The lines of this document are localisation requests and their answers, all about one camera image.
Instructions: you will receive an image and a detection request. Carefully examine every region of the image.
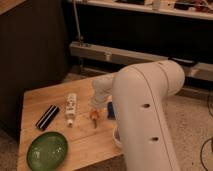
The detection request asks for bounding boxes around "white shelf with clutter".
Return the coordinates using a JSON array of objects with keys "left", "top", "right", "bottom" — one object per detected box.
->
[{"left": 67, "top": 0, "right": 213, "bottom": 21}]

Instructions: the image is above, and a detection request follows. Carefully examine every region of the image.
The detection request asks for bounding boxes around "grey metal rail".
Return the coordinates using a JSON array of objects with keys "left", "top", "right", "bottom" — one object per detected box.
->
[{"left": 69, "top": 41, "right": 213, "bottom": 82}]

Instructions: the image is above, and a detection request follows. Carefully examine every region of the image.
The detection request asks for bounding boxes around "black floor cable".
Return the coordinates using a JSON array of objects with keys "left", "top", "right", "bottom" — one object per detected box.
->
[{"left": 199, "top": 93, "right": 213, "bottom": 171}]

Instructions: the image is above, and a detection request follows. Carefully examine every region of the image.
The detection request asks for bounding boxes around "blue sponge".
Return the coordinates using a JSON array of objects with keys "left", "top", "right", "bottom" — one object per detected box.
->
[{"left": 107, "top": 102, "right": 115, "bottom": 120}]

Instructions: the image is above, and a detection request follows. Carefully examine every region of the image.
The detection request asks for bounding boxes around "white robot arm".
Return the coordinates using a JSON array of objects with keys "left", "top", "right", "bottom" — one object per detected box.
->
[{"left": 91, "top": 60, "right": 185, "bottom": 171}]

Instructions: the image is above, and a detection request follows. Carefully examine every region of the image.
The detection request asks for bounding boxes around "black rectangular case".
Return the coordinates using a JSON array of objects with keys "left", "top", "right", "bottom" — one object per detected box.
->
[{"left": 35, "top": 105, "right": 60, "bottom": 131}]

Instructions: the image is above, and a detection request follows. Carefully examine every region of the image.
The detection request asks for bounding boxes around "green glass plate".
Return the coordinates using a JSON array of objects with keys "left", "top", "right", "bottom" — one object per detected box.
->
[{"left": 26, "top": 132, "right": 68, "bottom": 171}]

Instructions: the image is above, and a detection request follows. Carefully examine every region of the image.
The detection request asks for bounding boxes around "metal pole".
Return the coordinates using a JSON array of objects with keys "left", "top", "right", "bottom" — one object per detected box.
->
[{"left": 72, "top": 0, "right": 83, "bottom": 46}]

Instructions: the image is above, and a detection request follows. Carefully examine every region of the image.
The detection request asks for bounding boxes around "white tube bottle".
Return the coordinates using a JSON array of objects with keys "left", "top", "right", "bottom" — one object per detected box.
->
[{"left": 65, "top": 93, "right": 77, "bottom": 127}]

